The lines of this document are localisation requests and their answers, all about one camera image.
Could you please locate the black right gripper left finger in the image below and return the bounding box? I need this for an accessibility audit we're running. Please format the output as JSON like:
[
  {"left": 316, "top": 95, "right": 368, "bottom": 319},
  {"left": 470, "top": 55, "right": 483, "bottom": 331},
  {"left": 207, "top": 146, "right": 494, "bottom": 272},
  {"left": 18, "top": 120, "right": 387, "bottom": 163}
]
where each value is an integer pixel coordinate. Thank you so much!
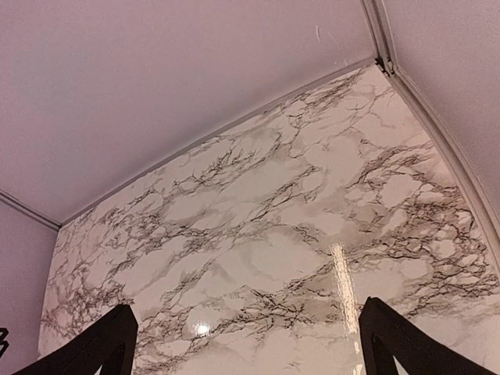
[{"left": 17, "top": 304, "right": 138, "bottom": 375}]

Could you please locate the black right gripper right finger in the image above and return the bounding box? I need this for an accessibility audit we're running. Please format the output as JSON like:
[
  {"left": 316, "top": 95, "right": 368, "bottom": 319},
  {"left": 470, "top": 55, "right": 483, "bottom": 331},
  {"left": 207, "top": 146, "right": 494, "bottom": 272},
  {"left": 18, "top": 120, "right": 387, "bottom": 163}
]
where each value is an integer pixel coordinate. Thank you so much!
[{"left": 359, "top": 297, "right": 499, "bottom": 374}]

